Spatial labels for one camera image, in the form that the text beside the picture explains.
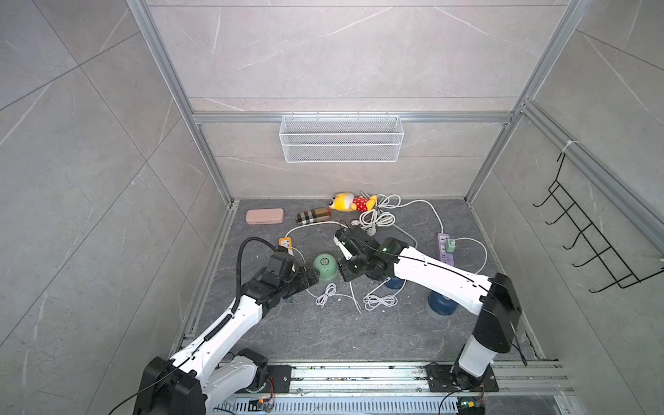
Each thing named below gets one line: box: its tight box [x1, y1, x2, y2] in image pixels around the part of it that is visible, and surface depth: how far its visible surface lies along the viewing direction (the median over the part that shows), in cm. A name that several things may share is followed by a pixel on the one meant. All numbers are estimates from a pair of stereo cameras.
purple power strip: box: [436, 232, 455, 267], surface depth 100 cm
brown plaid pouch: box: [295, 207, 332, 225], surface depth 113 cm
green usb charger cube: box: [445, 238, 457, 254], surface depth 97 cm
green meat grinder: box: [312, 253, 339, 281], surface depth 88 cm
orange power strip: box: [278, 236, 294, 256], surface depth 105 cm
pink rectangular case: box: [245, 208, 285, 225], surface depth 113 cm
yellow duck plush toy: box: [327, 191, 378, 212], surface depth 112 cm
